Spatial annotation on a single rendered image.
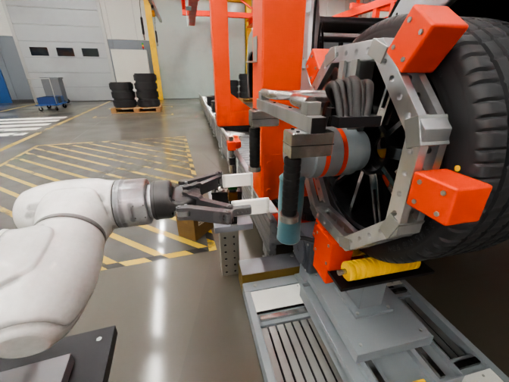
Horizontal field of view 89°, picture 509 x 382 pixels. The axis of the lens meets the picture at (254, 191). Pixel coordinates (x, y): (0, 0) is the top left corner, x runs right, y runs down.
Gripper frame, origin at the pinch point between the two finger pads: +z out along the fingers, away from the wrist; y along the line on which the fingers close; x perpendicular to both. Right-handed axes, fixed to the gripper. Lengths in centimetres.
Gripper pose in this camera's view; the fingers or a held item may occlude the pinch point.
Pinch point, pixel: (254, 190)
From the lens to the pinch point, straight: 53.9
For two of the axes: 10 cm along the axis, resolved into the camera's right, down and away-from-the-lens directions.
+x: 0.0, -9.1, -4.1
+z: 9.7, -0.9, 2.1
